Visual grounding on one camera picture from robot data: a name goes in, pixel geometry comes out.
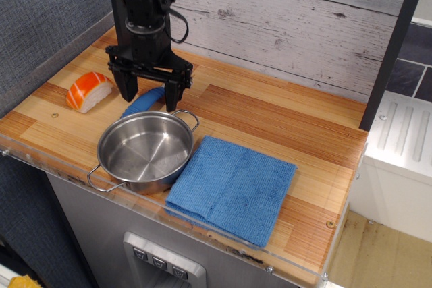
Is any yellow object at corner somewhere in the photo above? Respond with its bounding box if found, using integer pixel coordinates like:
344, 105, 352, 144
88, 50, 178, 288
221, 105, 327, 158
7, 275, 42, 288

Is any blue handled metal fork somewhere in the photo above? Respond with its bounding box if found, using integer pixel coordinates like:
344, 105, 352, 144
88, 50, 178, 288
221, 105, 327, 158
120, 87, 165, 118

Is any white ribbed appliance top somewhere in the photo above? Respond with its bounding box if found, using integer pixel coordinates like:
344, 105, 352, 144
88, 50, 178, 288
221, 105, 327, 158
366, 91, 431, 177

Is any folded blue cloth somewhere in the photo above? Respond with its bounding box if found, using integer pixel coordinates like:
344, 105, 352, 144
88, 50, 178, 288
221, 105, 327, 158
165, 136, 297, 248

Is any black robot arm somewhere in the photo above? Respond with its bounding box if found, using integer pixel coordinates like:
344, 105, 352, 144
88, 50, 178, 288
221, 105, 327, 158
105, 0, 193, 112

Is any silver control panel with buttons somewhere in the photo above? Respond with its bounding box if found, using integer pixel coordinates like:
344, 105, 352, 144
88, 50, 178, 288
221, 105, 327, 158
123, 231, 207, 287

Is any orange white salmon sushi toy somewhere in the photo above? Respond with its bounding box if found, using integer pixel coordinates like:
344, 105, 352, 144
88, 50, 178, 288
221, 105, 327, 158
66, 72, 114, 113

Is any small stainless steel pot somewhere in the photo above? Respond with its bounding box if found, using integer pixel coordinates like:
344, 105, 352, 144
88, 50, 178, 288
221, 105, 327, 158
87, 110, 200, 194

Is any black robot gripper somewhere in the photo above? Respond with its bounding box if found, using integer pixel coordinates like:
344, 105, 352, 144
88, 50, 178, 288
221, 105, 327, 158
105, 20, 192, 112

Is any dark right frame post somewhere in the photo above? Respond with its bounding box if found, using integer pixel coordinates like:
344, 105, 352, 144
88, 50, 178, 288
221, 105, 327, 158
359, 0, 419, 131

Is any clear acrylic table guard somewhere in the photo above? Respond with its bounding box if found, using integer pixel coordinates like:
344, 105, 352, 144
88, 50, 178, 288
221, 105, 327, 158
1, 136, 329, 287

